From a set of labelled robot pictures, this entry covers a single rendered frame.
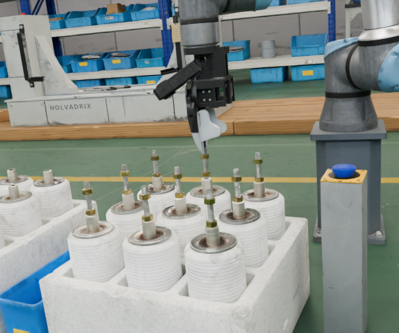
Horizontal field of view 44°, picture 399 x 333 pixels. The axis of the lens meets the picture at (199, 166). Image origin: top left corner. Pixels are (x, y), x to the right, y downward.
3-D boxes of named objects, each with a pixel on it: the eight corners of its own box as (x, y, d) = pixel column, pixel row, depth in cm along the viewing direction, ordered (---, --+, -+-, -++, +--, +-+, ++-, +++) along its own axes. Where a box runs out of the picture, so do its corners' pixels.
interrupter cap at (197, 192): (205, 201, 99) (205, 198, 98) (182, 194, 104) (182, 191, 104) (232, 192, 103) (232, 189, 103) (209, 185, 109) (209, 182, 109)
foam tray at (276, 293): (158, 271, 125) (149, 205, 120) (310, 293, 108) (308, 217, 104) (54, 367, 91) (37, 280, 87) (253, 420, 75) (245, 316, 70)
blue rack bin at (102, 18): (113, 24, 623) (111, 7, 618) (141, 22, 612) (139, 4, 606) (95, 25, 577) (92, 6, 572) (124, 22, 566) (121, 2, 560)
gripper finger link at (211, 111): (226, 152, 100) (222, 107, 98) (199, 152, 102) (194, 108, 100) (230, 147, 103) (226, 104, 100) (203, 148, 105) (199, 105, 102)
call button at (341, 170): (334, 174, 88) (334, 162, 88) (357, 174, 87) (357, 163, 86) (330, 180, 85) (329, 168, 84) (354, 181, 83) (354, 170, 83)
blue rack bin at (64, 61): (63, 71, 667) (61, 55, 662) (88, 69, 656) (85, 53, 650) (41, 75, 621) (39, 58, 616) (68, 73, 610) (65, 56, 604)
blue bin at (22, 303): (95, 281, 123) (88, 236, 120) (131, 287, 119) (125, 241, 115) (3, 352, 97) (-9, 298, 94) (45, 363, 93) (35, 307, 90)
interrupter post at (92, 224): (101, 228, 89) (98, 211, 89) (99, 233, 87) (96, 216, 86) (88, 230, 89) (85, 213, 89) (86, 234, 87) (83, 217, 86)
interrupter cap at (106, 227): (117, 222, 92) (116, 218, 92) (111, 238, 85) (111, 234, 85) (76, 226, 92) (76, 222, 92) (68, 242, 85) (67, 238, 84)
